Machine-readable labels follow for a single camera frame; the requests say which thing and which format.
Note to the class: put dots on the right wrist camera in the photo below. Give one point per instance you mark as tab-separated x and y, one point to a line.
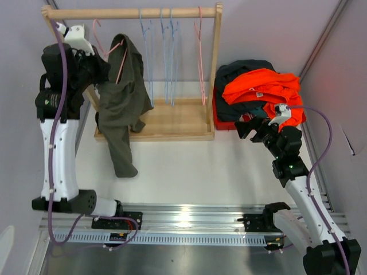
283	113

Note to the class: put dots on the dark navy shorts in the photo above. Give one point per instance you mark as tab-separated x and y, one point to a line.
227	73

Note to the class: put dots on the pink wire hanger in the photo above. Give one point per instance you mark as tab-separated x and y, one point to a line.
107	53
198	30

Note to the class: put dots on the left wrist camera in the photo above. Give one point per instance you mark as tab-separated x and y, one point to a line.
74	36

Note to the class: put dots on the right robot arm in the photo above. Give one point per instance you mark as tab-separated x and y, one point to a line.
323	245

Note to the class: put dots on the orange shorts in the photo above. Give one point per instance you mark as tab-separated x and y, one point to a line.
268	86

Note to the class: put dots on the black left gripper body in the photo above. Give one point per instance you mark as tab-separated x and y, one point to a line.
90	70

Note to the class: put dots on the red plastic bin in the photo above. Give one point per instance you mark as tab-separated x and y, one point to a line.
226	124

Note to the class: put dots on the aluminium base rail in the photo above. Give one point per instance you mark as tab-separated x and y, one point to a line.
236	225

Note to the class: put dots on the light blue wire hanger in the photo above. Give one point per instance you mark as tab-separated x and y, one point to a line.
174	62
165	68
148	37

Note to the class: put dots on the green shorts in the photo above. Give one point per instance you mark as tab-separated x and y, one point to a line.
259	111

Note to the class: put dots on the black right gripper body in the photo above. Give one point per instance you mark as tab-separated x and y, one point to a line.
266	133

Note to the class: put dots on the olive grey shorts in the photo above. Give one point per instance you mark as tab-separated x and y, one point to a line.
123	100

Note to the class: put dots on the wooden clothes rack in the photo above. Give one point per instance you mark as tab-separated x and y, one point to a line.
191	118

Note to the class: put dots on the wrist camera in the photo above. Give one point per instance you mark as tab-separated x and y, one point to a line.
283	113
74	36

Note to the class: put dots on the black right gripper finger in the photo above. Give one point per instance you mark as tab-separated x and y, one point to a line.
256	122
243	129

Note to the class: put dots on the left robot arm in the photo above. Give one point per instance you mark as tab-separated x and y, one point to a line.
69	72

